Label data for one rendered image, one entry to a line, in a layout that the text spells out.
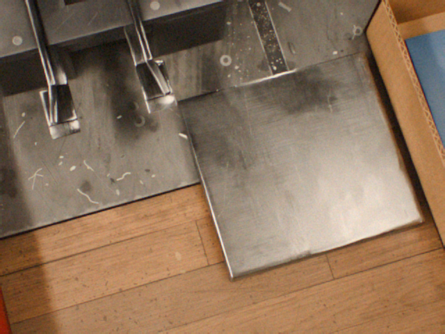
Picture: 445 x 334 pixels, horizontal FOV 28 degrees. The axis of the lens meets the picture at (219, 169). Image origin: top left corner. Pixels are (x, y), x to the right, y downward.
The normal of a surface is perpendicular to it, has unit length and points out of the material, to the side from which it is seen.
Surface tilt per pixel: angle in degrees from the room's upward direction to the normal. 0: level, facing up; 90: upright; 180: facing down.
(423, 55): 0
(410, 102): 90
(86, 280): 0
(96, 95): 0
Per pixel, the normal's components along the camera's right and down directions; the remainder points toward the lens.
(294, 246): 0.05, -0.25
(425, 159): -0.95, 0.27
